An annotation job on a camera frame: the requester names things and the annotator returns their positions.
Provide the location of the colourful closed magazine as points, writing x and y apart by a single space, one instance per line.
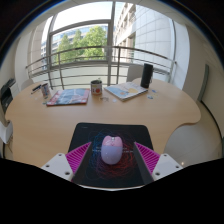
68 96

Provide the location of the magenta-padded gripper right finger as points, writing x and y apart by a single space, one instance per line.
150 160

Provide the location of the dark marker pen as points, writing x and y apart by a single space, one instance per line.
36 88

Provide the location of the black mouse pad, red-blue swirl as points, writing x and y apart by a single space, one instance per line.
110 130

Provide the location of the printed drink can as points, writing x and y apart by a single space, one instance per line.
45 91

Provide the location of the black and white printer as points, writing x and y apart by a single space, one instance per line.
6 95

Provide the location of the white mug with red print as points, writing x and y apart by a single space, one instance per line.
96 88

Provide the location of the pink and lilac computer mouse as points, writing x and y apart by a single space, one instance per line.
111 151

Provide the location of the black cylindrical speaker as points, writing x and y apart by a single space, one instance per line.
146 75

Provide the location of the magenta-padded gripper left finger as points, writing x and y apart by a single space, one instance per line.
77 159

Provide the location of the open book with light pages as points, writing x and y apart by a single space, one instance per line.
125 91

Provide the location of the grey-green door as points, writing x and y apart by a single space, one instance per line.
203 82

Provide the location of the grey metal balcony railing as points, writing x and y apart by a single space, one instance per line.
93 48

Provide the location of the white chair with tall backrest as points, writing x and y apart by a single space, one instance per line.
134 72

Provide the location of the white chair with low backrest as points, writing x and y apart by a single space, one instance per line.
27 84

